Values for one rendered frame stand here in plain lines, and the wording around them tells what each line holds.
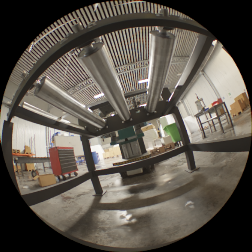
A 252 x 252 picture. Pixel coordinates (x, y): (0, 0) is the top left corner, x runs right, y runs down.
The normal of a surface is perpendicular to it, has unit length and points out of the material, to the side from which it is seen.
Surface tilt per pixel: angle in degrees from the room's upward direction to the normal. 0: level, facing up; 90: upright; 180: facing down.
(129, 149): 90
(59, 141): 90
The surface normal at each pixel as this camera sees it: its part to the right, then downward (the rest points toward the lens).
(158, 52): -0.44, 0.89
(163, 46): -0.17, 0.97
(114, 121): -0.16, -0.22
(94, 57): 0.49, 0.83
